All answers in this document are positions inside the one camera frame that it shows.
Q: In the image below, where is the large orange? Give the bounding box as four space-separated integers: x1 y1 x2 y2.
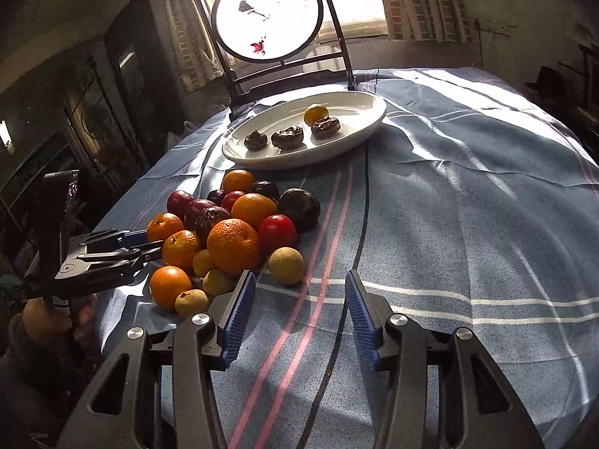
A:
207 219 264 277

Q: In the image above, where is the dark plum far back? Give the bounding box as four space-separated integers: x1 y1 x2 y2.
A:
251 180 280 203

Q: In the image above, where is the standing fan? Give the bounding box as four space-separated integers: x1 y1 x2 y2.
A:
82 103 112 143

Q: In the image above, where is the small red plum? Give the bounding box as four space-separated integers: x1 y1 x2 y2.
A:
220 190 246 212

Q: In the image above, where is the dark framed mirror cabinet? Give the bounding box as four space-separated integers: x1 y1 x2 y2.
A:
104 0 184 164

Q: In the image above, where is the partly hidden orange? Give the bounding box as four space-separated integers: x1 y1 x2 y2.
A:
149 266 192 312

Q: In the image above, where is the tan longan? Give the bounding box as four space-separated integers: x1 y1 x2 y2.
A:
268 246 305 285
174 289 210 318

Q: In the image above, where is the smooth orange tangerine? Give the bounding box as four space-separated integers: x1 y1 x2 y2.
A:
231 193 277 230

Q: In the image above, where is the left checked curtain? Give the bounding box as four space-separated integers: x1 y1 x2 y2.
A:
164 0 222 94

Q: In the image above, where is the small orange back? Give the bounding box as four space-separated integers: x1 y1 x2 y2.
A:
221 169 255 193

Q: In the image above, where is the dark purple plum back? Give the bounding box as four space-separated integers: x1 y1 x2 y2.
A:
206 189 225 206

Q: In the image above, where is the brown water chestnut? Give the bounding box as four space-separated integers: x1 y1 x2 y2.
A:
271 126 304 151
311 117 341 140
244 130 268 152

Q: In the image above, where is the dark red plum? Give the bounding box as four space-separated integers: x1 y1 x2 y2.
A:
167 190 194 221
184 199 215 230

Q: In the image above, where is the white ceramic plate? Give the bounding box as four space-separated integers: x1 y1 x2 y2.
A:
221 90 387 170

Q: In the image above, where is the blue striped tablecloth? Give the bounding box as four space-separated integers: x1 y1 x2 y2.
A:
90 66 599 449

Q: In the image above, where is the bright red plum right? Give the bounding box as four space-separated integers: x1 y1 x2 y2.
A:
258 214 298 254

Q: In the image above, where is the person's left hand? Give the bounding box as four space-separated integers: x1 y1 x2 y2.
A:
22 294 97 348

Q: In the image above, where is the round painted table screen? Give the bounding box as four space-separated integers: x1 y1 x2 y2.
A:
194 0 356 120

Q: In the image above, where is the orange mandarin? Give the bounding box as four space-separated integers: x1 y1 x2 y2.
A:
146 212 185 242
161 230 201 271

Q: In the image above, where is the small yellow fruit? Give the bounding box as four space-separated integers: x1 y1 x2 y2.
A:
192 249 216 279

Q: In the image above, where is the yellow round fruit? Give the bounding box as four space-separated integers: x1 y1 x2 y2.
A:
302 104 329 127

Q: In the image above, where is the small yellow-green fruit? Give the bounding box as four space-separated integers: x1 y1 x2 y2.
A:
202 269 234 297

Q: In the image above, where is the right checked curtain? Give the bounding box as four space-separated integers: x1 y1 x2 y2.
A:
383 0 472 43

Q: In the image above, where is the dark passion fruit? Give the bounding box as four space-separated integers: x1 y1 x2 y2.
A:
276 187 321 233

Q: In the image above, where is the checked curtain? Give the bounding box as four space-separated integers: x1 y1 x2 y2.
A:
164 0 222 94
383 0 472 43

